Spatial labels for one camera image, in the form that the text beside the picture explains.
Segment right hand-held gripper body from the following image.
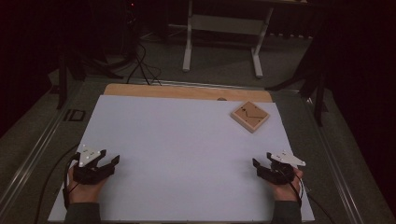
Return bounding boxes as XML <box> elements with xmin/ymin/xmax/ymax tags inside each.
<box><xmin>257</xmin><ymin>149</ymin><xmax>307</xmax><ymax>187</ymax></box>

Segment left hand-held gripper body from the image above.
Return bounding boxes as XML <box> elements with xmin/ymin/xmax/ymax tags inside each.
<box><xmin>72</xmin><ymin>144</ymin><xmax>115</xmax><ymax>186</ymax></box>

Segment wooden picture frame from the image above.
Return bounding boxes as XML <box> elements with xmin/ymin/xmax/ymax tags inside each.
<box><xmin>230</xmin><ymin>100</ymin><xmax>271</xmax><ymax>134</ymax></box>

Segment person's left hand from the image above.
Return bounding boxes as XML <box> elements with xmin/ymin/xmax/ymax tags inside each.
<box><xmin>67</xmin><ymin>165</ymin><xmax>107</xmax><ymax>205</ymax></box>

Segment person's right hand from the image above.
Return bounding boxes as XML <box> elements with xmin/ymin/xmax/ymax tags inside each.
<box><xmin>266</xmin><ymin>167</ymin><xmax>304</xmax><ymax>203</ymax></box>

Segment black floor socket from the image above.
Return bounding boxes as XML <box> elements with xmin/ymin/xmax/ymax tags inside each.
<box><xmin>63</xmin><ymin>108</ymin><xmax>87</xmax><ymax>123</ymax></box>

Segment white table mat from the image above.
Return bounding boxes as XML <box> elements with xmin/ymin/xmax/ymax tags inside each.
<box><xmin>48</xmin><ymin>94</ymin><xmax>316</xmax><ymax>223</ymax></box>

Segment black metal stand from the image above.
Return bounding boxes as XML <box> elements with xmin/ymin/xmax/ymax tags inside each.
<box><xmin>265</xmin><ymin>18</ymin><xmax>331</xmax><ymax>127</ymax></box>
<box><xmin>56</xmin><ymin>50</ymin><xmax>124</xmax><ymax>110</ymax></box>

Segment right hand-held gripper cable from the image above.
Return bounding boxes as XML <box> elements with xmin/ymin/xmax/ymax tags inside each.
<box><xmin>288</xmin><ymin>172</ymin><xmax>305</xmax><ymax>209</ymax></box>

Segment hand-held gripper cable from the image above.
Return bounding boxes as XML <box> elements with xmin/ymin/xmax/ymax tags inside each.
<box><xmin>288</xmin><ymin>172</ymin><xmax>305</xmax><ymax>209</ymax></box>
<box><xmin>63</xmin><ymin>152</ymin><xmax>80</xmax><ymax>210</ymax></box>

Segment left hand-held gripper cable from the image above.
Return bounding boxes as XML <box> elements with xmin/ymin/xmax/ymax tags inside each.
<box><xmin>63</xmin><ymin>152</ymin><xmax>80</xmax><ymax>210</ymax></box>

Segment black floor cable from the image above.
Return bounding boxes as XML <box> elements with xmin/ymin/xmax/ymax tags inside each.
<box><xmin>33</xmin><ymin>142</ymin><xmax>80</xmax><ymax>224</ymax></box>

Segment aluminium floor rail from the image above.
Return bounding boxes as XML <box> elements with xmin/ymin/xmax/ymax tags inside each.
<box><xmin>0</xmin><ymin>104</ymin><xmax>70</xmax><ymax>217</ymax></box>
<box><xmin>83</xmin><ymin>77</ymin><xmax>301</xmax><ymax>93</ymax></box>
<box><xmin>302</xmin><ymin>95</ymin><xmax>366</xmax><ymax>224</ymax></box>

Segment black floor cables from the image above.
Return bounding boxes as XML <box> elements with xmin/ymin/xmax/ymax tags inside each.
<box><xmin>125</xmin><ymin>39</ymin><xmax>163</xmax><ymax>87</ymax></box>

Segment white metal desk frame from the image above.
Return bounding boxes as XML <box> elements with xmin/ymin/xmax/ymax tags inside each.
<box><xmin>167</xmin><ymin>0</ymin><xmax>310</xmax><ymax>79</ymax></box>

